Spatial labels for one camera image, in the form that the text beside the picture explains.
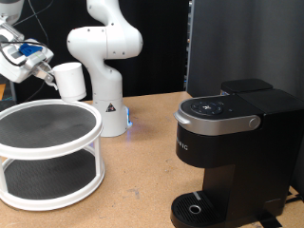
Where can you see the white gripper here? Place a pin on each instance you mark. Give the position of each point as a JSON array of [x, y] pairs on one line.
[[12, 71]]

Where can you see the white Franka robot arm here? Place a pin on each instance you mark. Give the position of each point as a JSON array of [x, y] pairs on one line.
[[104, 88]]

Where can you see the black Keurig coffee machine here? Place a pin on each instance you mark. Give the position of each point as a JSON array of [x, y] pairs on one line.
[[253, 164]]

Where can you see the white two-tier turntable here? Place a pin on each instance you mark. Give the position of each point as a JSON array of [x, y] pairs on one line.
[[47, 152]]

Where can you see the black backdrop curtain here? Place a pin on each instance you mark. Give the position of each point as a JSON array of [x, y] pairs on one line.
[[164, 47]]

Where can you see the grey metal shelf post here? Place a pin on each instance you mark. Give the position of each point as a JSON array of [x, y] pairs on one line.
[[12, 91]]

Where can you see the grey metal frame strip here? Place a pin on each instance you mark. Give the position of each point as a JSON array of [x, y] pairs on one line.
[[189, 31]]

